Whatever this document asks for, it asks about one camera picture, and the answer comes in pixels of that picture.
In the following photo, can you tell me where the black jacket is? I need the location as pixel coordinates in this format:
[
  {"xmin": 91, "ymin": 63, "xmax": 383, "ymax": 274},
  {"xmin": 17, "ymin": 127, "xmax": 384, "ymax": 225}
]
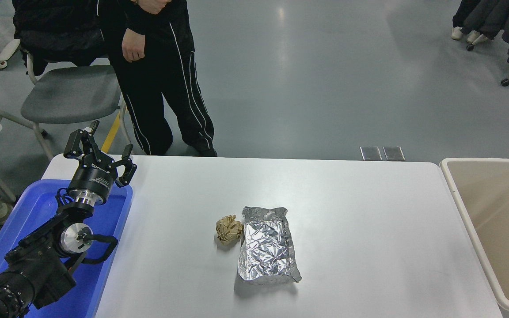
[{"xmin": 11, "ymin": 0, "xmax": 110, "ymax": 76}]

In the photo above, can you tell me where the person's right hand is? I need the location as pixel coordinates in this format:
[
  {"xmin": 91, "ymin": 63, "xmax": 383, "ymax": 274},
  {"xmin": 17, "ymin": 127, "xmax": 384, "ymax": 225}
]
[{"xmin": 122, "ymin": 32, "xmax": 146, "ymax": 63}]

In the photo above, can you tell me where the person with white shoes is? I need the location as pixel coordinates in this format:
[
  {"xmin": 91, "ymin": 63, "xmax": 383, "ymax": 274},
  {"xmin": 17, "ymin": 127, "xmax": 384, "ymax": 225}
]
[{"xmin": 451, "ymin": 0, "xmax": 490, "ymax": 45}]

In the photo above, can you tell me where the standing person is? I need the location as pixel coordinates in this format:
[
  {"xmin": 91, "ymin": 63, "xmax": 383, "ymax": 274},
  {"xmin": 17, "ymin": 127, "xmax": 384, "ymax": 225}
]
[{"xmin": 97, "ymin": 0, "xmax": 218, "ymax": 157}]

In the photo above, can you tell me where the blue plastic tray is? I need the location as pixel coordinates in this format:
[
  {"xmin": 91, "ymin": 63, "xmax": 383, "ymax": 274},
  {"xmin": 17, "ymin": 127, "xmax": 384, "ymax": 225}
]
[{"xmin": 0, "ymin": 179, "xmax": 133, "ymax": 318}]

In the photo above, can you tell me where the crumpled tan paper ball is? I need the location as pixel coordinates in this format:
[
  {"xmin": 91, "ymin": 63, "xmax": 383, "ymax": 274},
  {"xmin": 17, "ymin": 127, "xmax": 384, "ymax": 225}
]
[{"xmin": 216, "ymin": 215, "xmax": 243, "ymax": 245}]

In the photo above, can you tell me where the white frame chair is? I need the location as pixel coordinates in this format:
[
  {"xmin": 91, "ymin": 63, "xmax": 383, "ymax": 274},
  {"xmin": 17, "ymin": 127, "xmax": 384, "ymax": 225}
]
[{"xmin": 0, "ymin": 39, "xmax": 48, "ymax": 137}]

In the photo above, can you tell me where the grey seat chair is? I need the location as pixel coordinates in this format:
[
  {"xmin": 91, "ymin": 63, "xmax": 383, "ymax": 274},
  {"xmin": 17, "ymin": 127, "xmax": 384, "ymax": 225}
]
[{"xmin": 19, "ymin": 53, "xmax": 132, "ymax": 160}]

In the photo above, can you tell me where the metal floor plate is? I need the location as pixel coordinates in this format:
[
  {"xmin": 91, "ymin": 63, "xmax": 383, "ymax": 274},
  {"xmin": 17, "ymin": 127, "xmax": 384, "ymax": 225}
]
[
  {"xmin": 383, "ymin": 146, "xmax": 406, "ymax": 161},
  {"xmin": 360, "ymin": 146, "xmax": 383, "ymax": 161}
]

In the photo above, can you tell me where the large pale plastic bin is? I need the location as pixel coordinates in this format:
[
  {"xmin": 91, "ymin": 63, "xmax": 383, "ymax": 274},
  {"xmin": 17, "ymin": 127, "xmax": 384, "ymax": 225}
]
[{"xmin": 439, "ymin": 158, "xmax": 509, "ymax": 314}]

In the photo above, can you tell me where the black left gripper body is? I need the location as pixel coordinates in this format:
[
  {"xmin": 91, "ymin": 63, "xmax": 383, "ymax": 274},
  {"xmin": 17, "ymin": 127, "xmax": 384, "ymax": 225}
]
[{"xmin": 69, "ymin": 158, "xmax": 118, "ymax": 198}]

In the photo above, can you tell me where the person's left hand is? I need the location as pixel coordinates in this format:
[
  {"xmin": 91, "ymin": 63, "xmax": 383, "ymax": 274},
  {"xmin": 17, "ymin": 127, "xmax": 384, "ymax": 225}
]
[{"xmin": 141, "ymin": 0, "xmax": 172, "ymax": 15}]

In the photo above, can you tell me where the crinkled silver foil tray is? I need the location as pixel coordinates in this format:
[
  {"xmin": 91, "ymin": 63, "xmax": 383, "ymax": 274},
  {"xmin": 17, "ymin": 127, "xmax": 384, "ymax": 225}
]
[{"xmin": 237, "ymin": 206, "xmax": 303, "ymax": 285}]

